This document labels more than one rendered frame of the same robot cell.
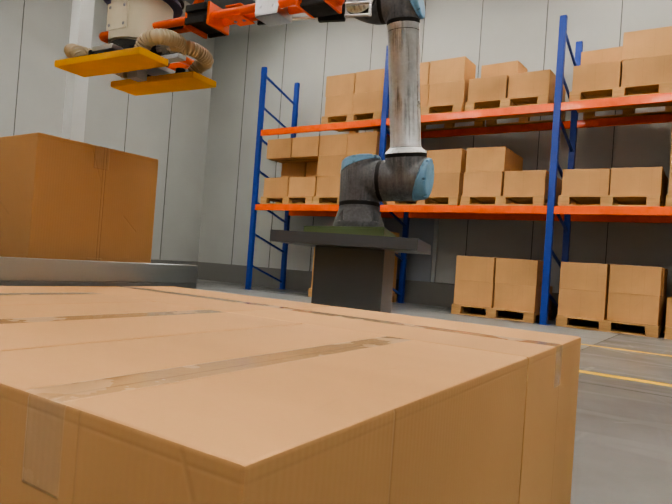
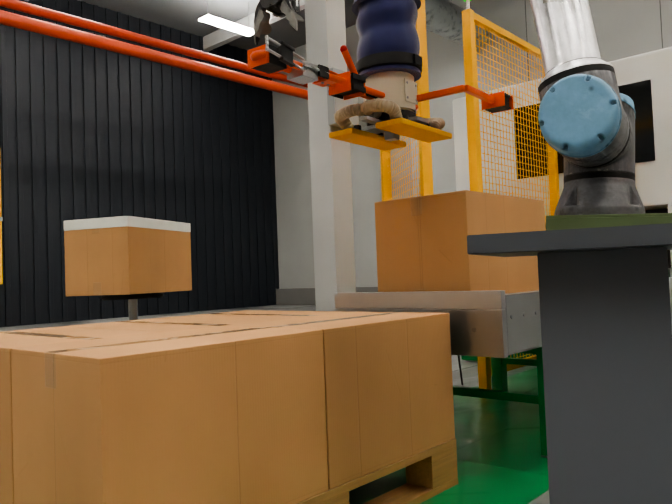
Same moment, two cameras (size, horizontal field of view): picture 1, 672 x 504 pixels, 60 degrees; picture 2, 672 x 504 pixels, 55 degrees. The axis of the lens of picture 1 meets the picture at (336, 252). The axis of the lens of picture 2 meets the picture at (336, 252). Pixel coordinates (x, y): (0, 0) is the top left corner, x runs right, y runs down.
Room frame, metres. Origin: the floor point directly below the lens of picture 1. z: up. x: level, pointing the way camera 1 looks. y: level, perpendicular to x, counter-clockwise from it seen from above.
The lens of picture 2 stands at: (1.76, -1.59, 0.68)
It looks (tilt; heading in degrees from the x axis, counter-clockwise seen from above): 2 degrees up; 98
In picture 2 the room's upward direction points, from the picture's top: 2 degrees counter-clockwise
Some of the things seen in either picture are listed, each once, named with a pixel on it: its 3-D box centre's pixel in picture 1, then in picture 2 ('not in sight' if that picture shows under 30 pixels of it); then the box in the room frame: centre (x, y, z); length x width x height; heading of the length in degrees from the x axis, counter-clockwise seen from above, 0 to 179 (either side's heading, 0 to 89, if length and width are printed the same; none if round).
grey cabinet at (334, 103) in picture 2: not in sight; (343, 99); (1.33, 1.79, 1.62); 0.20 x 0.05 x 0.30; 57
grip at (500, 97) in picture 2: not in sight; (497, 102); (2.02, 0.74, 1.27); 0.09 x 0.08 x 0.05; 151
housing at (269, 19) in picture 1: (273, 11); (302, 72); (1.42, 0.20, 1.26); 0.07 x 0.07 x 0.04; 61
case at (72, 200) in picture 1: (44, 212); (464, 252); (1.89, 0.96, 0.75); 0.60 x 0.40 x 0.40; 56
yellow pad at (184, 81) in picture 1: (162, 79); (415, 126); (1.72, 0.56, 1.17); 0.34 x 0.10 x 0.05; 61
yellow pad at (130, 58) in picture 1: (110, 57); (369, 135); (1.56, 0.65, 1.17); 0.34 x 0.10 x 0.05; 61
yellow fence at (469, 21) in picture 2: not in sight; (519, 206); (2.30, 2.39, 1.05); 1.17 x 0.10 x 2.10; 57
